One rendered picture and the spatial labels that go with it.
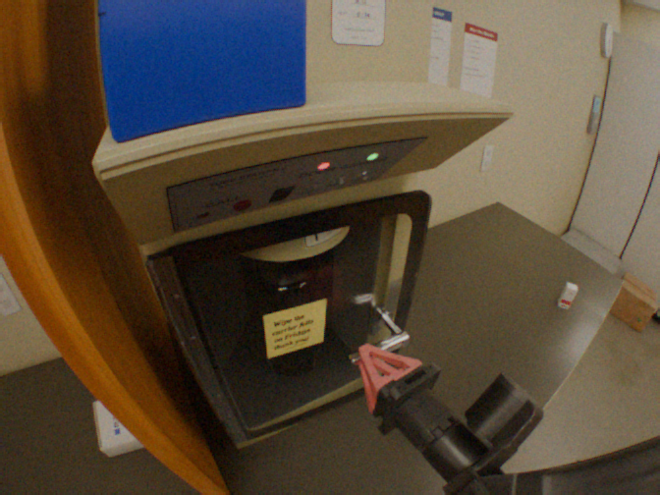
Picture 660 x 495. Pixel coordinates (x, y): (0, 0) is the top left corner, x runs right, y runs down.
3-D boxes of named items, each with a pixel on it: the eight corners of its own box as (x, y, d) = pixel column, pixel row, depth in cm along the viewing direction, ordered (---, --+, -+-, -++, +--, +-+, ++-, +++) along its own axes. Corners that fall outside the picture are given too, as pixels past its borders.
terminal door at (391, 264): (236, 440, 49) (151, 251, 26) (387, 380, 60) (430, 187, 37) (238, 443, 48) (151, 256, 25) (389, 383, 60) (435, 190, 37)
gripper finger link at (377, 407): (386, 319, 40) (437, 369, 34) (379, 354, 45) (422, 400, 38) (341, 342, 37) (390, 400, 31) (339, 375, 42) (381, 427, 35)
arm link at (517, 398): (466, 530, 19) (500, 518, 22) (567, 442, 17) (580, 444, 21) (409, 442, 29) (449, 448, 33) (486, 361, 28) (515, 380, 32)
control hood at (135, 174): (134, 233, 25) (106, 119, 19) (420, 161, 39) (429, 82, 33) (146, 326, 17) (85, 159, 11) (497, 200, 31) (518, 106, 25)
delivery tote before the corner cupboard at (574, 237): (544, 270, 247) (557, 239, 228) (561, 254, 266) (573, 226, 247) (596, 307, 204) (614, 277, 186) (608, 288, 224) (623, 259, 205)
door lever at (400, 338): (333, 344, 44) (333, 332, 42) (391, 320, 47) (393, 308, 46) (353, 373, 40) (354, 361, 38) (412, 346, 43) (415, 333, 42)
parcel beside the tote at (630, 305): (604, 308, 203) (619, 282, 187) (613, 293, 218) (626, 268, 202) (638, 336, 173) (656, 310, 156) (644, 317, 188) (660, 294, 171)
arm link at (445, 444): (448, 496, 25) (463, 482, 29) (498, 453, 24) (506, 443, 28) (408, 452, 29) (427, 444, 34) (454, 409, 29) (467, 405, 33)
